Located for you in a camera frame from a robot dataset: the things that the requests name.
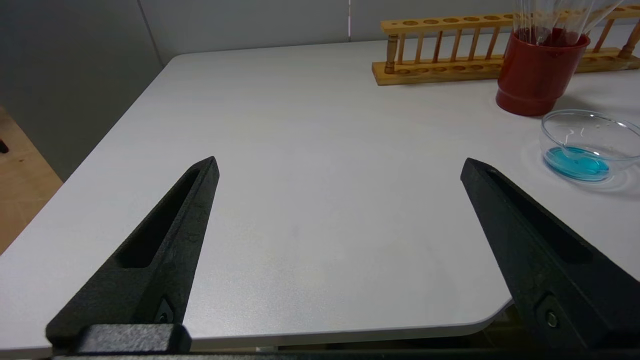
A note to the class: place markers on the wooden test tube rack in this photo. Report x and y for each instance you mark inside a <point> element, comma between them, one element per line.
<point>440,75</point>

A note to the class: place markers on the clear glass dish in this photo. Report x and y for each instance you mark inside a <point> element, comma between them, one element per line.
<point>580,167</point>

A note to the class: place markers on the red plastic cup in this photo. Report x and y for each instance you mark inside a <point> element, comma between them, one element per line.
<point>535,80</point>

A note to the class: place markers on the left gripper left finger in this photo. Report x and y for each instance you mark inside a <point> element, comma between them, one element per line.
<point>165,280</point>

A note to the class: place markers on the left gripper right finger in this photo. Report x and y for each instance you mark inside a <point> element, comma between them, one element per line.
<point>560,280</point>

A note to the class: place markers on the empty glass test tube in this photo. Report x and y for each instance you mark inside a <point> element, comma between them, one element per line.
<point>570,17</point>
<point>602,12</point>
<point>522,15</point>
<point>534,15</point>

